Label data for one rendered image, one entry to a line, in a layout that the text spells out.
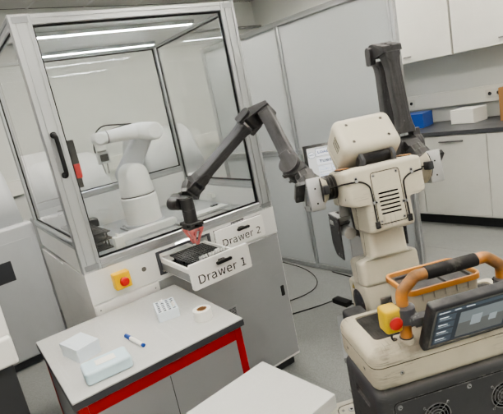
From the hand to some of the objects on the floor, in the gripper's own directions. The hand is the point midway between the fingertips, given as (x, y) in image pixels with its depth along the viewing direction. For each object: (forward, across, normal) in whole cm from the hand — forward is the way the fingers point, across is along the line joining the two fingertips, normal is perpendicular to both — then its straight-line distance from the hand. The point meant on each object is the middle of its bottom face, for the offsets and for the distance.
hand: (196, 241), depth 199 cm
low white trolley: (+98, +9, -36) cm, 105 cm away
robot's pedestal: (+98, +82, -30) cm, 131 cm away
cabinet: (+98, -69, +10) cm, 120 cm away
